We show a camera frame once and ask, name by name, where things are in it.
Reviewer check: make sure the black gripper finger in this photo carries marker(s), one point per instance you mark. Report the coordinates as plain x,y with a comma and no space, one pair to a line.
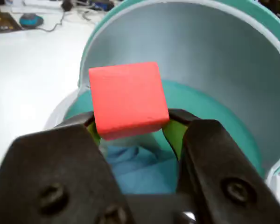
224,172
49,175

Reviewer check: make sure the red lego cube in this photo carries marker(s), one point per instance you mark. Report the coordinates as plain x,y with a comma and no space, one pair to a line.
128,100

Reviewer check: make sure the teal domed plastic bin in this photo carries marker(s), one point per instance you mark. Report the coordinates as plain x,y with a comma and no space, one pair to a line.
200,58

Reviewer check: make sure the blue crumpled cloth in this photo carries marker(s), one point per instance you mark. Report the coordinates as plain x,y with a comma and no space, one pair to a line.
142,170

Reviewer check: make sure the teal black small device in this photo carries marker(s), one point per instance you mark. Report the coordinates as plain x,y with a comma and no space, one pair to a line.
30,20

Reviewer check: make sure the brown printed board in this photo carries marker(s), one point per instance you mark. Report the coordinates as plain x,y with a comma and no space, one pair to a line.
2,23

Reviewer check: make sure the black plug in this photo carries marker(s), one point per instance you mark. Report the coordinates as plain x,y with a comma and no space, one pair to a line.
66,5

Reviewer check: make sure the blue small item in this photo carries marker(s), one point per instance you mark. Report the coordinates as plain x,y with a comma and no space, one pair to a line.
103,5

